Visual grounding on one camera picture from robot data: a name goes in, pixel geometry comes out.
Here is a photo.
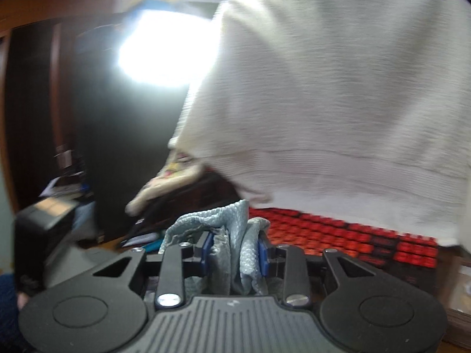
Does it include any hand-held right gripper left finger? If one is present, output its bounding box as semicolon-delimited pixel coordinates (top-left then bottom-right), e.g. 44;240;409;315
92;231;214;309

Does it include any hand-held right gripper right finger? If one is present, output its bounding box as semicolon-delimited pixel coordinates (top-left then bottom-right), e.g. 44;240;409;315
257;239;379;308

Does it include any grey blue cleaning cloth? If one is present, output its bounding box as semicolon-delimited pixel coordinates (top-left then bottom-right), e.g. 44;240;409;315
157;199;272;297

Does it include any stack of papers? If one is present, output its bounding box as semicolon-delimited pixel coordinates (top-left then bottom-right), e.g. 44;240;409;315
38;176;88;198

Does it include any cartoon printed fluffy cloth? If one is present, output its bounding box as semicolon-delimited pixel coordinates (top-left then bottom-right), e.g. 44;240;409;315
125;147;205;216

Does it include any metal door latch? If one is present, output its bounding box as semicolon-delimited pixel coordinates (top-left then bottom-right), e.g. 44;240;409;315
54;144;73;170

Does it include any red and black keyboard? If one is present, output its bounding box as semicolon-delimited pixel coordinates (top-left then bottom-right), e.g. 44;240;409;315
248;208;441;292

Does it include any dark wooden cabinet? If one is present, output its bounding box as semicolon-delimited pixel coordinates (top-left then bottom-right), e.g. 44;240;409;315
3;22;79;212

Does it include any large white towel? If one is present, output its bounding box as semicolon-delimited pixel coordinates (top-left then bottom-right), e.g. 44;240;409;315
167;0;471;248

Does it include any bright light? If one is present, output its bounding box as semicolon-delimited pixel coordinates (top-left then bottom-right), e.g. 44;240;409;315
117;10;218;88

